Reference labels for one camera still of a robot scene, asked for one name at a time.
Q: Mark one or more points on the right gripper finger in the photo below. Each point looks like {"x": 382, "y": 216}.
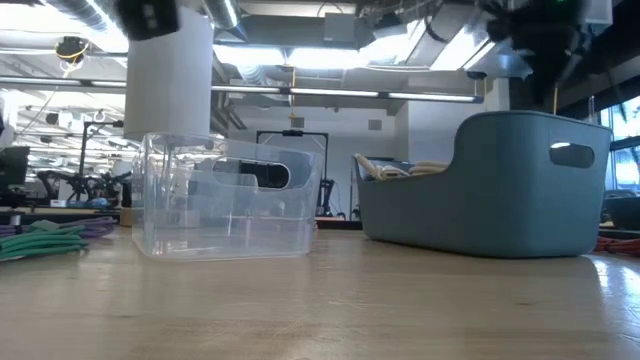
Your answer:
{"x": 552, "y": 75}

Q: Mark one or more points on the teal plastic bin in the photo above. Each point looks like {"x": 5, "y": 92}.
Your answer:
{"x": 450, "y": 220}

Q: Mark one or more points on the clear plastic bin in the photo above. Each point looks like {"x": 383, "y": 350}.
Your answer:
{"x": 175, "y": 240}

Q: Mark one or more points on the white round column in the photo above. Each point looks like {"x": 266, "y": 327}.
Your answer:
{"x": 170, "y": 75}

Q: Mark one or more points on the black pole stand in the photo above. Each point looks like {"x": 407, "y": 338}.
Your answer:
{"x": 83, "y": 145}

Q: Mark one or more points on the white table lamp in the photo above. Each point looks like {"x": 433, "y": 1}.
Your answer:
{"x": 121, "y": 167}

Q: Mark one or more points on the dark bin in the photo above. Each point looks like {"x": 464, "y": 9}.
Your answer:
{"x": 622, "y": 212}

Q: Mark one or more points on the grey ceiling box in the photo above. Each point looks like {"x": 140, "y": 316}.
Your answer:
{"x": 340, "y": 27}

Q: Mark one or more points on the ceiling light bar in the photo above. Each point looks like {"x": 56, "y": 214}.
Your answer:
{"x": 330, "y": 92}

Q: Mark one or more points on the wooden base block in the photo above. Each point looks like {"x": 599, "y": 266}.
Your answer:
{"x": 126, "y": 216}

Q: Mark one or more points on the dark monitor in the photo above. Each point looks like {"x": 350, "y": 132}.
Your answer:
{"x": 12, "y": 167}

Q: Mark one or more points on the silver ceiling duct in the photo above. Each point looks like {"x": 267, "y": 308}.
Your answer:
{"x": 222, "y": 12}

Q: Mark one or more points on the black frame stand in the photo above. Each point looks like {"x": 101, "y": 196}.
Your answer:
{"x": 292, "y": 133}

